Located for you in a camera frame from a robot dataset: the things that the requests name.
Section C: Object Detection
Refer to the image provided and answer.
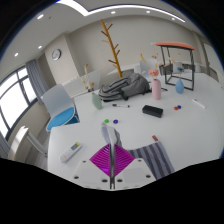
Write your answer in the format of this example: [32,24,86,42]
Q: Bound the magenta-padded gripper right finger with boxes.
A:
[113,143,156,190]

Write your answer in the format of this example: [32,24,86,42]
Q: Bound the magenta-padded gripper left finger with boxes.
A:
[71,143,113,190]

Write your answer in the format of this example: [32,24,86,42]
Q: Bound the striped grey towel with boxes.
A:
[100,121,176,181]

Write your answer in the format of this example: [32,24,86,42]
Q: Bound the white remote control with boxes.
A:
[59,141,83,164]

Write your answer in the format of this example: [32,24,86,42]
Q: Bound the black marker pen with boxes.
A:
[111,103,131,109]

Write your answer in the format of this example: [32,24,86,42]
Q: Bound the black rectangular case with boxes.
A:
[141,104,164,119]

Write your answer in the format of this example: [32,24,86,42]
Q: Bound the white chair with blue cushion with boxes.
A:
[41,83,80,132]

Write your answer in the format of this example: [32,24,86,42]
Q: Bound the green vase with dried flowers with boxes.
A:
[83,63,103,111]

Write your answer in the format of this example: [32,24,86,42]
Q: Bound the grey backpack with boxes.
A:
[98,72,152,103]

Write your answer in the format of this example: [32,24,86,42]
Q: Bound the pink vase with flowers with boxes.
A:
[139,53,163,101]

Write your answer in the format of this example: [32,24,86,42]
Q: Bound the blue vase with flowers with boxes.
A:
[174,63,186,95]

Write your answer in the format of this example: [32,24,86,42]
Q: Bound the white marker pen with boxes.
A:
[192,98,207,110]

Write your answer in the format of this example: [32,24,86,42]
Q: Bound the grey curtain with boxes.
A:
[25,59,49,104]

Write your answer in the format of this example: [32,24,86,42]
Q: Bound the window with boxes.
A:
[0,66,38,141]

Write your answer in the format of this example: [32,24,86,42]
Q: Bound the wooden coat rack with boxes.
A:
[99,18,124,79]

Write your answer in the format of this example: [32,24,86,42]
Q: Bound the ceiling light strip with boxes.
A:
[56,0,186,24]

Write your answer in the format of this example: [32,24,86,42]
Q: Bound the recessed ceiling lights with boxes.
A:
[13,9,178,58]

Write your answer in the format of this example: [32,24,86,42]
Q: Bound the round wall clock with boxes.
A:
[51,48,62,61]

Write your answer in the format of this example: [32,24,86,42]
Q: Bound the black frame stand orange top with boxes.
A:
[154,41,196,92]

